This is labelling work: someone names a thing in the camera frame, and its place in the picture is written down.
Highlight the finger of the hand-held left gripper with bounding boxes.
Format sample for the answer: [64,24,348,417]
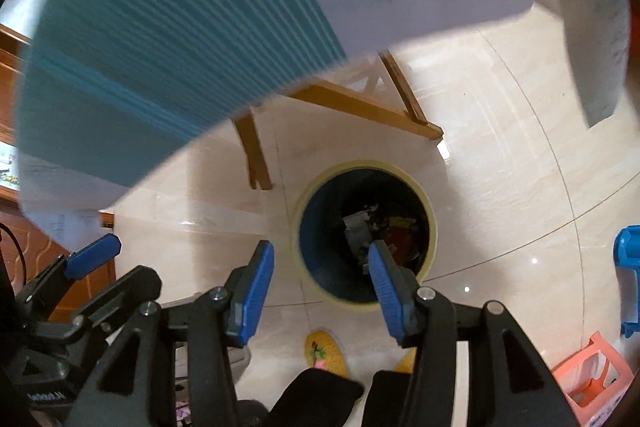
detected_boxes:
[12,233,122,308]
[30,264,163,348]

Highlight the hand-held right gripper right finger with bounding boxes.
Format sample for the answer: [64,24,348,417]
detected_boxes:
[367,239,576,427]

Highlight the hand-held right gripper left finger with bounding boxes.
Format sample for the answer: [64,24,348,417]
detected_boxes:
[75,239,276,427]

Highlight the silver foil wrapper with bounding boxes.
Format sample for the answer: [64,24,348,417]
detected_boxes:
[342,206,383,258]

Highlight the round dark bin yellow rim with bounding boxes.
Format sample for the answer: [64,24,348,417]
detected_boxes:
[292,159,441,313]

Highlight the yellow slipper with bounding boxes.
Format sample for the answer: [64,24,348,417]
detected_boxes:
[305,329,353,380]
[390,347,418,375]

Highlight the person's right foot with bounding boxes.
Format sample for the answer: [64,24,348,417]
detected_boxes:
[360,369,416,427]

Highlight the person's foot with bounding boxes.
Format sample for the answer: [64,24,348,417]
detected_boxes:
[360,369,416,427]
[267,368,365,427]

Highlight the person's left foot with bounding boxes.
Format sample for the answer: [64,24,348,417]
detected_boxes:
[267,368,365,427]

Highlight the brown wooden door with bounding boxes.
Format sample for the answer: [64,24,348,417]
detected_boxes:
[0,24,32,148]

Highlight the pink plastic stool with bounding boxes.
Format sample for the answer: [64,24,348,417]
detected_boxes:
[551,331,638,427]

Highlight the blue plastic stool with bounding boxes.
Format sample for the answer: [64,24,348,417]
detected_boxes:
[612,224,640,340]

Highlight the leaf printed teal tablecloth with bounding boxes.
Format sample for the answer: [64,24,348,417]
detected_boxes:
[0,0,631,228]

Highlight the colourful wall poster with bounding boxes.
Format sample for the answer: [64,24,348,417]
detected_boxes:
[0,142,21,188]

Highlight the wooden table frame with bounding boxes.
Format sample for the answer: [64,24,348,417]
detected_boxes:
[232,49,445,192]

